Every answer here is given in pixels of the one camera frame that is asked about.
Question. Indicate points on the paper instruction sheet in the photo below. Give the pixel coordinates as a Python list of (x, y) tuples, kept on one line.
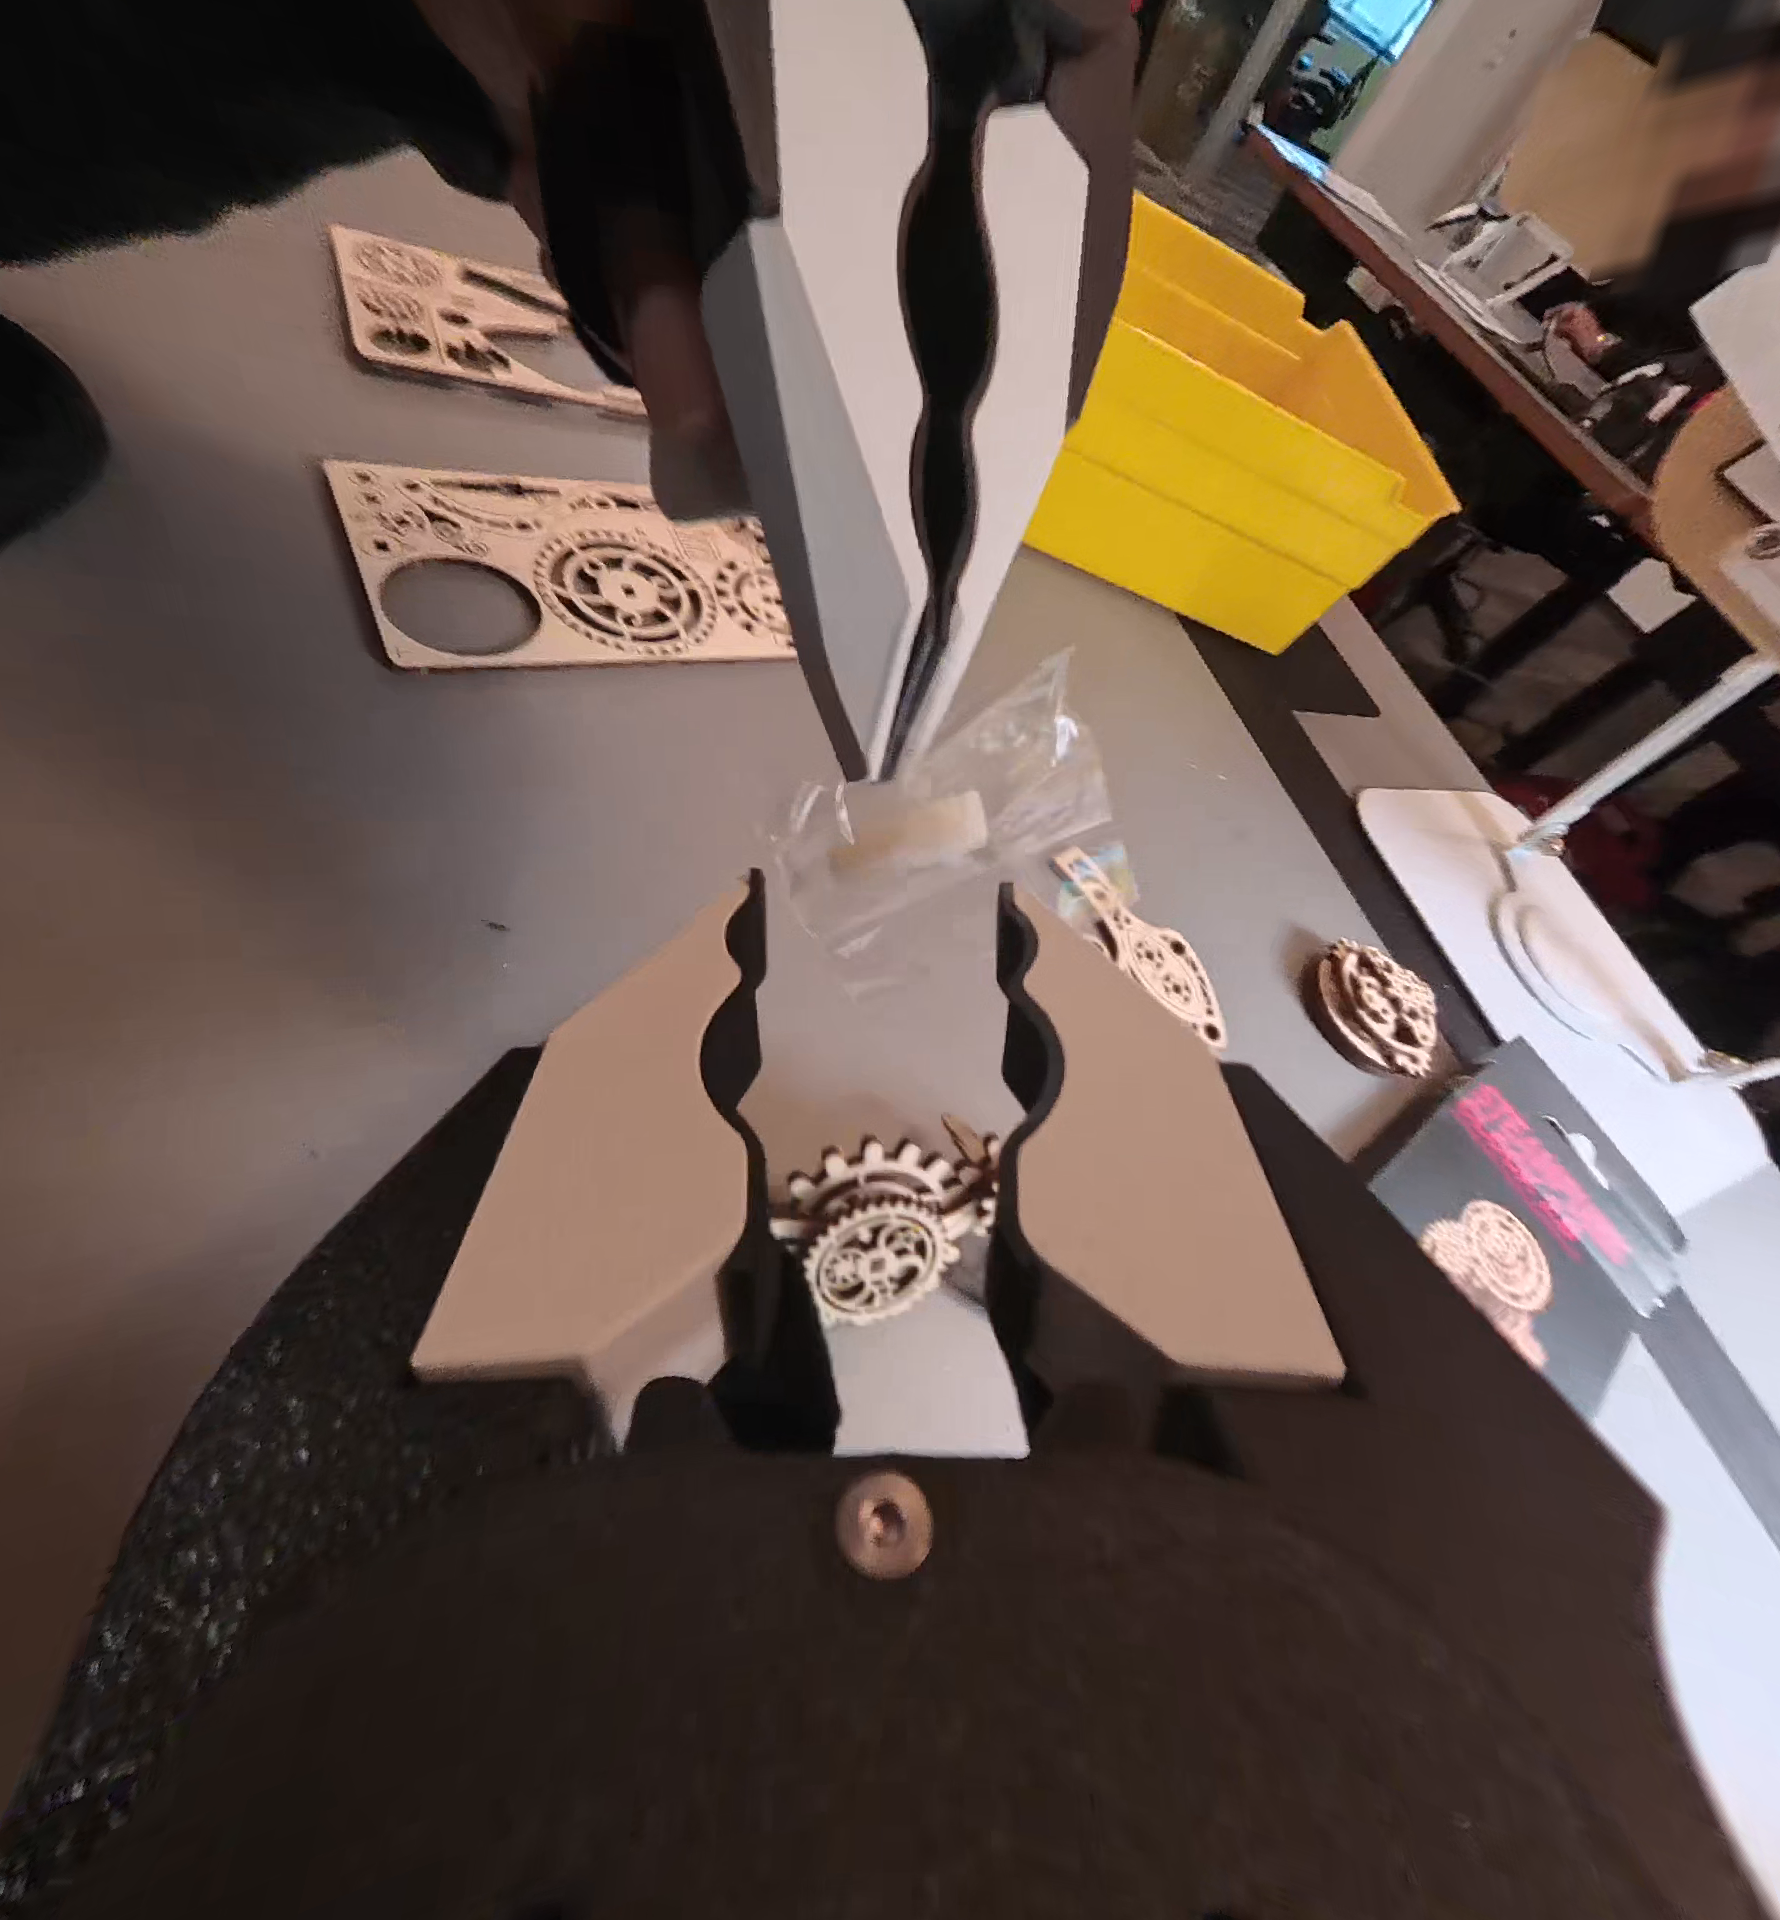
[(1777, 343)]

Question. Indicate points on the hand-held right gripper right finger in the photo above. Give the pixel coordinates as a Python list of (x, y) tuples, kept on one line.
[(1177, 1203)]

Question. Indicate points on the red bag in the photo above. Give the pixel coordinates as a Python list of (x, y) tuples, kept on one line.
[(1617, 849)]

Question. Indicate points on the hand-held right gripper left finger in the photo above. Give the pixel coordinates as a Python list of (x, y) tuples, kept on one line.
[(587, 1203)]

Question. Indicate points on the black puzzle box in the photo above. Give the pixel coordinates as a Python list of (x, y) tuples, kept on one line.
[(1519, 1180)]

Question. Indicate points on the person's left forearm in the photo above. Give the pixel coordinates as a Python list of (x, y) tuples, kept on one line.
[(226, 121)]

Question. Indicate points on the person's left hand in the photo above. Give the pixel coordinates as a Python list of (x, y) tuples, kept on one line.
[(690, 417)]

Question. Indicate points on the wooden sheet with gears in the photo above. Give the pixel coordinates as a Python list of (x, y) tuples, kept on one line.
[(543, 644)]

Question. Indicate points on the small clear plastic bag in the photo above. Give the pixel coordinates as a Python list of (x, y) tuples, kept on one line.
[(1040, 749)]

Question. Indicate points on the wooden sheet with large cutouts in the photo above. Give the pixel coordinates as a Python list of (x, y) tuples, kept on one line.
[(356, 352)]

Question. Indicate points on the white wax stick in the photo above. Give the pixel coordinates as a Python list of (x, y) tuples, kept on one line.
[(909, 832)]

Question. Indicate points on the white book stand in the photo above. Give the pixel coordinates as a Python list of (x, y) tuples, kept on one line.
[(1448, 885)]

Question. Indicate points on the wooden gear assembly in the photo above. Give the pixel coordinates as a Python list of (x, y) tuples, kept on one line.
[(879, 1261)]

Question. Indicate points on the stacked wooden gear disc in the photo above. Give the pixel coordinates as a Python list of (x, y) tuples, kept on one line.
[(1370, 1008)]

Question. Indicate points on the ornate wooden paddle piece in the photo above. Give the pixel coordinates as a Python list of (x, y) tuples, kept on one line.
[(1177, 977)]

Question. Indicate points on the yellow plastic bin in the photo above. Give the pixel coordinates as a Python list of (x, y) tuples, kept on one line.
[(1209, 520)]

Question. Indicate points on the grey desk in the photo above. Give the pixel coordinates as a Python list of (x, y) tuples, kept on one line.
[(226, 903)]

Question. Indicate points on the wooden background table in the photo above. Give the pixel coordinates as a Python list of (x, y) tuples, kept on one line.
[(1426, 287)]

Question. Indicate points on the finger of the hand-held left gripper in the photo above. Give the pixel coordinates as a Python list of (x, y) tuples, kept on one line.
[(828, 303), (1032, 303)]

